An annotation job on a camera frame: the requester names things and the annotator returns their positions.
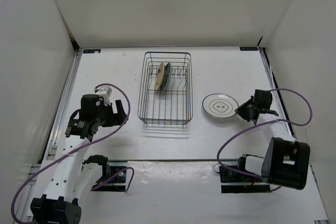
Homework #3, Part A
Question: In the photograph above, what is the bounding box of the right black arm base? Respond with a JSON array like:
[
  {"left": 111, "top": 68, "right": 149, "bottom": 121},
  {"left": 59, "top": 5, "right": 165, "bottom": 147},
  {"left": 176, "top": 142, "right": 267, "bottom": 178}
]
[{"left": 213, "top": 154, "right": 271, "bottom": 194}]

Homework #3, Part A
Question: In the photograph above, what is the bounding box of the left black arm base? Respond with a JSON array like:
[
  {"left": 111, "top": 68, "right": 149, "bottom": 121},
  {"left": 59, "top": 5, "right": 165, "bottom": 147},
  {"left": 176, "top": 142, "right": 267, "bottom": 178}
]
[{"left": 91, "top": 162, "right": 135, "bottom": 193}]

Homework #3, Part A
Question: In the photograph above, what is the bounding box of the wire dish rack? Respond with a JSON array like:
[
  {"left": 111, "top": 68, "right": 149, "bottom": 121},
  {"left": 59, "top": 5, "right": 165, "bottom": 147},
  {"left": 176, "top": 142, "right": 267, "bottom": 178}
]
[{"left": 137, "top": 51, "right": 193, "bottom": 127}]

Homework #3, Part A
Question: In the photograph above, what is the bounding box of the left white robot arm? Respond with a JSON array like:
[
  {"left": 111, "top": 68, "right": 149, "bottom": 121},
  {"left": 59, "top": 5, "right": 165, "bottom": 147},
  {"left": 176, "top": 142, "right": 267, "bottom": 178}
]
[{"left": 30, "top": 91, "right": 127, "bottom": 223}]

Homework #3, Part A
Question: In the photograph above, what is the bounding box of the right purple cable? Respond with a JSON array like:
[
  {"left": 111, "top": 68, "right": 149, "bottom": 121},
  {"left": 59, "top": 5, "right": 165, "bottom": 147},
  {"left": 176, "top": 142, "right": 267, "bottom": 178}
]
[{"left": 217, "top": 89, "right": 313, "bottom": 192}]

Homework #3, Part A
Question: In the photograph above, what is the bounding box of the left aluminium frame rail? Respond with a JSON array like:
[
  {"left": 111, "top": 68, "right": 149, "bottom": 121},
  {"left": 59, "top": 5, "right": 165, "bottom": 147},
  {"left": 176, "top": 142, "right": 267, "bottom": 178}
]
[{"left": 10, "top": 47, "right": 82, "bottom": 223}]

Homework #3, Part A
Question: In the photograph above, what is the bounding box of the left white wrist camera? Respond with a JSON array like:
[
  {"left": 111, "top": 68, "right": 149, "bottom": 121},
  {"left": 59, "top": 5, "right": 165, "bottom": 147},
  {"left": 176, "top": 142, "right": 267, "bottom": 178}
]
[{"left": 94, "top": 86, "right": 112, "bottom": 105}]

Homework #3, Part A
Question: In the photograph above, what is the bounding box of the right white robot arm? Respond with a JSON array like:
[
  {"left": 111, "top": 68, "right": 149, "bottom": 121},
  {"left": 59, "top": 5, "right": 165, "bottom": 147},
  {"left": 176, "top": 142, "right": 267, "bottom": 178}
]
[{"left": 235, "top": 89, "right": 310, "bottom": 190}]

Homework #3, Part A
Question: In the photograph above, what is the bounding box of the white plate with dark rim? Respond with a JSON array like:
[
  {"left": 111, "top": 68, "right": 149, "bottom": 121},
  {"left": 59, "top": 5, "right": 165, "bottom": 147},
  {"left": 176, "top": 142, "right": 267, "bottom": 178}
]
[{"left": 202, "top": 93, "right": 239, "bottom": 119}]

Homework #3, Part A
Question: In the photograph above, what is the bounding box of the teal patterned plate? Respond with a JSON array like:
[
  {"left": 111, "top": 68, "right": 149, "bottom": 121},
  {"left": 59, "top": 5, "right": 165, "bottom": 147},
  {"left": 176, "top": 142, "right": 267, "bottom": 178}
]
[{"left": 160, "top": 63, "right": 172, "bottom": 90}]

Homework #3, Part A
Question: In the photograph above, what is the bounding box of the beige plate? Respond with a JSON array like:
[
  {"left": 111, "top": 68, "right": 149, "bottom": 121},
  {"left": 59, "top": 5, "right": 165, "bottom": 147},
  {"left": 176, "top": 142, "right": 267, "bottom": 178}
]
[{"left": 154, "top": 62, "right": 165, "bottom": 91}]

